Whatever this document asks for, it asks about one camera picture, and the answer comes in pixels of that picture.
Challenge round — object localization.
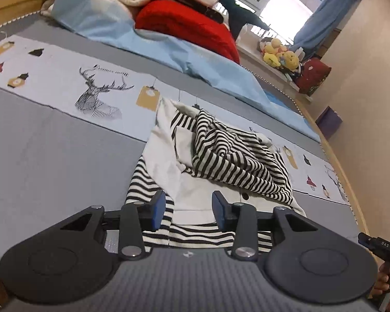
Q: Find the dark teal garment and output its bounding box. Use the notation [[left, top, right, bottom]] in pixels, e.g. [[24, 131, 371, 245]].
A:
[[185, 0, 274, 40]]

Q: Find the yellow plush toy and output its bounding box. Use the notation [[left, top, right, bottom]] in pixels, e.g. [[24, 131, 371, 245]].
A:
[[281, 51, 301, 72], [263, 38, 287, 68]]

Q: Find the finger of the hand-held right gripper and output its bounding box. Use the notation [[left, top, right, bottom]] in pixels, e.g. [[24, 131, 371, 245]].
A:
[[358, 232, 374, 248]]

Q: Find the purple box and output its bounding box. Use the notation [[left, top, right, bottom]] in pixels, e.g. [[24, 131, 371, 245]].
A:
[[315, 109, 342, 140]]

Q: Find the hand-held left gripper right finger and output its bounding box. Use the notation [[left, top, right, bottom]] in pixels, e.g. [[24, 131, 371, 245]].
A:
[[212, 191, 332, 262]]

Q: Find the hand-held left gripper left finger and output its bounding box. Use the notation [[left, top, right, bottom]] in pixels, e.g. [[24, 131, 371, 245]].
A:
[[45, 190, 166, 261]]

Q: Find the grey printed bed sheet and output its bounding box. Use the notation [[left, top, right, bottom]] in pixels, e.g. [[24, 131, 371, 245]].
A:
[[0, 13, 368, 300]]

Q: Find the blue curtain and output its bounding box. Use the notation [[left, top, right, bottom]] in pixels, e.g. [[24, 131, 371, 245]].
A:
[[292, 0, 360, 61]]

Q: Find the red blanket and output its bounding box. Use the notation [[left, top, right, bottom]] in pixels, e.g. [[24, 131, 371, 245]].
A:
[[135, 0, 241, 65]]

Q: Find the red cushion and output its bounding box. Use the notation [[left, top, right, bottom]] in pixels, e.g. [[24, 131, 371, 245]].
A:
[[294, 58, 332, 94]]

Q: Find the light blue duvet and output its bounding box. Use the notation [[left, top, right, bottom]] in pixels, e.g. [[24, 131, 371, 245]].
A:
[[50, 0, 322, 144]]

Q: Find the striped white hooded top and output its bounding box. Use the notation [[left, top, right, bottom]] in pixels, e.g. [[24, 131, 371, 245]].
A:
[[125, 97, 308, 256]]

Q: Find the person's right hand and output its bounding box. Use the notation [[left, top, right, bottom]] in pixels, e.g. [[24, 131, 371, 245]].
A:
[[374, 262, 390, 300]]

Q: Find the black and white plush toy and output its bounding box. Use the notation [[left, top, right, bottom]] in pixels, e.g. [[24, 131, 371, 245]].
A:
[[289, 63, 303, 82]]

